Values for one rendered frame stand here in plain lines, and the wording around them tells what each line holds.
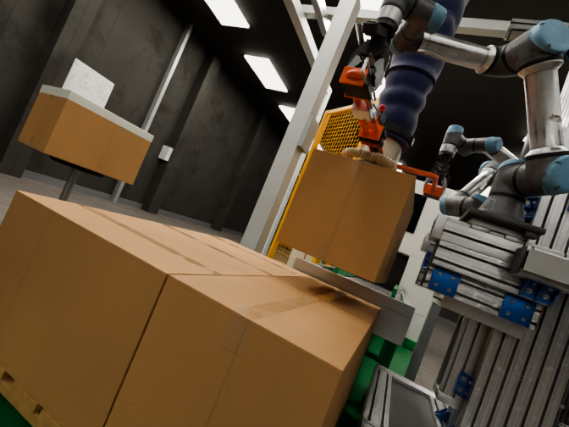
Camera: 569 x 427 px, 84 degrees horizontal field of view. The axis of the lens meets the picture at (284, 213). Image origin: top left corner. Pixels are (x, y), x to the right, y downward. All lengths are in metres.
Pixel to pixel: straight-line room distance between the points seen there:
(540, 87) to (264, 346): 1.13
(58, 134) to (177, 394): 1.87
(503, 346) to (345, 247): 0.70
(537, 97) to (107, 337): 1.37
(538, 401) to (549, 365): 0.13
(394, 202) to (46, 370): 1.08
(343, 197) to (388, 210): 0.17
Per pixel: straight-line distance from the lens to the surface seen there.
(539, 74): 1.33
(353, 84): 0.97
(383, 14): 1.12
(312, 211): 1.21
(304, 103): 3.02
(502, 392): 1.53
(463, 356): 1.54
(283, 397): 0.62
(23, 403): 1.05
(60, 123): 2.33
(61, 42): 6.03
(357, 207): 1.17
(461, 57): 1.37
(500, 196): 1.35
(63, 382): 0.94
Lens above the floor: 0.72
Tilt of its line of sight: 3 degrees up
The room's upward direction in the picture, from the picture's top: 22 degrees clockwise
